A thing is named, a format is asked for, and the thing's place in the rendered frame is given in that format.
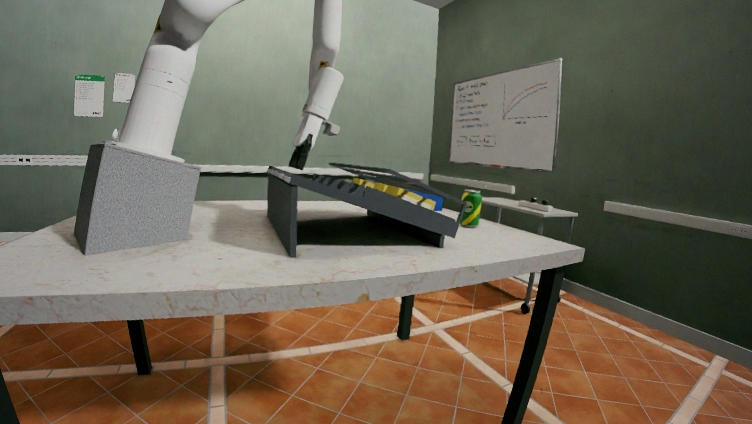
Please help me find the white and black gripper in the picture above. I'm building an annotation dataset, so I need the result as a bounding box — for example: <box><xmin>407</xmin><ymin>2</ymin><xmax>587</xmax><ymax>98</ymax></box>
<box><xmin>289</xmin><ymin>113</ymin><xmax>325</xmax><ymax>170</ymax></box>

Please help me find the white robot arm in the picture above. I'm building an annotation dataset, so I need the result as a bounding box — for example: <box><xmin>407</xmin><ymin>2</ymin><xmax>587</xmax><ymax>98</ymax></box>
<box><xmin>102</xmin><ymin>0</ymin><xmax>344</xmax><ymax>162</ymax></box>

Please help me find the blue open box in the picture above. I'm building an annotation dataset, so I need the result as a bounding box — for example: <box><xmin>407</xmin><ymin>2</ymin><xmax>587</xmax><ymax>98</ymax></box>
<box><xmin>408</xmin><ymin>190</ymin><xmax>443</xmax><ymax>211</ymax></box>

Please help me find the green and yellow drink can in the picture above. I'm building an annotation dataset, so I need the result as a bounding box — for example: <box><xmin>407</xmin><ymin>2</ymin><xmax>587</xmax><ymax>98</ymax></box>
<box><xmin>460</xmin><ymin>190</ymin><xmax>482</xmax><ymax>228</ymax></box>

